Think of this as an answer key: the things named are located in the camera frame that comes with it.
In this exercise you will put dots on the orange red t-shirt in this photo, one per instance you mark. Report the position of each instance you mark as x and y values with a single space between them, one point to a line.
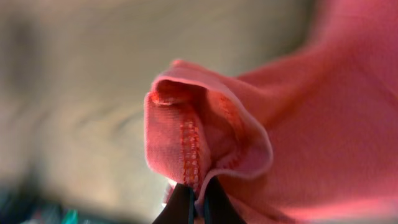
309 136

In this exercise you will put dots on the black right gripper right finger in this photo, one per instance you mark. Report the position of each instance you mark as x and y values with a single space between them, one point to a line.
217 208

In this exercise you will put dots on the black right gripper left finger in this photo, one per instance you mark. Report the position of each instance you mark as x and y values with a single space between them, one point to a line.
180 207

